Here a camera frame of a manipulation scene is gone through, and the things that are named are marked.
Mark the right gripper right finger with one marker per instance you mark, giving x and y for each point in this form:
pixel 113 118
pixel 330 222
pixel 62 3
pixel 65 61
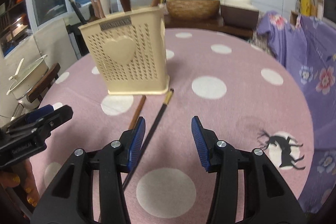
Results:
pixel 267 196

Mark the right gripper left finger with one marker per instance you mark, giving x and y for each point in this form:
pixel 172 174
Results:
pixel 68 198

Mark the left hand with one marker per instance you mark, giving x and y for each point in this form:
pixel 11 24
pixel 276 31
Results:
pixel 19 193

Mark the white pot with lid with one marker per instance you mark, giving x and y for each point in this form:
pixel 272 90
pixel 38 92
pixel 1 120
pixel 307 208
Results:
pixel 25 79

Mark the wooden stool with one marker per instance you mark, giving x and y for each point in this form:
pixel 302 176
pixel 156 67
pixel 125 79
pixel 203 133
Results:
pixel 44 84

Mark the brown wooden chopstick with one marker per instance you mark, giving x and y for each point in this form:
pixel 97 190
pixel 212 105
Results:
pixel 97 7
pixel 137 112

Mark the pink polka dot tablecloth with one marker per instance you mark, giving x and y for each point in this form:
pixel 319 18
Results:
pixel 245 96

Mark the cream plastic utensil holder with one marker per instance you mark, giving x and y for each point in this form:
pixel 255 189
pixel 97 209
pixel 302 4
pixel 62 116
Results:
pixel 129 51

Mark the black gold-tipped chopstick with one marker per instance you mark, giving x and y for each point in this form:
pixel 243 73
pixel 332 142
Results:
pixel 149 136

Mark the purple floral cloth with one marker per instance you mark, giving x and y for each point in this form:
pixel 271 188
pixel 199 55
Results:
pixel 307 51

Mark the paper towel roll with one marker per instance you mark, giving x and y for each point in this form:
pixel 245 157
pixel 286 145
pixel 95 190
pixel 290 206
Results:
pixel 106 6

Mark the dark wooden counter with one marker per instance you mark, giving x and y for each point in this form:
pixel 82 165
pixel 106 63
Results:
pixel 215 24

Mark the cream and brown pot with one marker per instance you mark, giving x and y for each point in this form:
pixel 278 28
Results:
pixel 239 13

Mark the white microwave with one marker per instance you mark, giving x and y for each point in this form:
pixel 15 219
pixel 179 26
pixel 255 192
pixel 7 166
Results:
pixel 329 14

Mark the woven basket sink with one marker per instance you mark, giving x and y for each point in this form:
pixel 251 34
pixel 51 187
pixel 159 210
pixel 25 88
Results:
pixel 193 10

